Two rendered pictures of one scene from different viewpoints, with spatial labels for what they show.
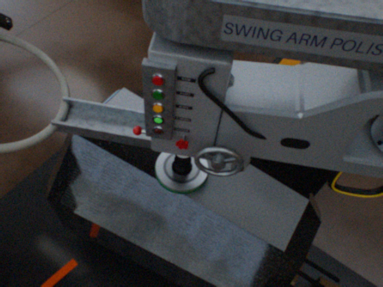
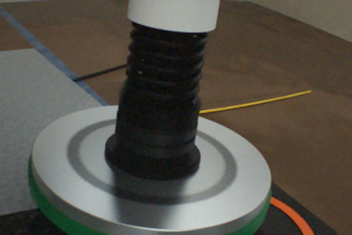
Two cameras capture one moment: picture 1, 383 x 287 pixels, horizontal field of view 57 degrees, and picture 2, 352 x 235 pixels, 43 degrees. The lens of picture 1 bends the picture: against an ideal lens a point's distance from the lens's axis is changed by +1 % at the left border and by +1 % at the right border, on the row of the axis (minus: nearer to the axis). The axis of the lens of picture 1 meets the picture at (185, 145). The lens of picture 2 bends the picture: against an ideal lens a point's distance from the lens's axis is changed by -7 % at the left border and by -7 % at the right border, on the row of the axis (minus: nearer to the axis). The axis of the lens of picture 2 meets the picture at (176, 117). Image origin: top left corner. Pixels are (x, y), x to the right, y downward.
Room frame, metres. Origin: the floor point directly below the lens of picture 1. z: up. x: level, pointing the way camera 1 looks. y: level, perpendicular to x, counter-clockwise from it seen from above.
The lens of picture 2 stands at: (1.06, 0.17, 1.11)
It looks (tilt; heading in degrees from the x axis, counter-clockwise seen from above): 24 degrees down; 204
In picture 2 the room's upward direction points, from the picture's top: 9 degrees clockwise
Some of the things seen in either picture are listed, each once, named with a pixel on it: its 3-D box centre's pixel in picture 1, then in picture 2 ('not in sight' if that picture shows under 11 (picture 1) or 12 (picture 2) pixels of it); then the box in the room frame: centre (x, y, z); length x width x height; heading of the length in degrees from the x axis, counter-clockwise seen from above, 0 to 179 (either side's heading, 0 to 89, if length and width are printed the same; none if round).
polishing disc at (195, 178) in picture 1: (182, 167); (151, 161); (0.73, 0.00, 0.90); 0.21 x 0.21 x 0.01
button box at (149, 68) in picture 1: (159, 103); not in sight; (0.62, 0.08, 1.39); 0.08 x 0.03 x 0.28; 86
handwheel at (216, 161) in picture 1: (219, 152); not in sight; (0.60, -0.11, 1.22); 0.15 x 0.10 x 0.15; 86
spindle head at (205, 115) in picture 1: (216, 95); not in sight; (0.72, -0.08, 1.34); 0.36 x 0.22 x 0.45; 86
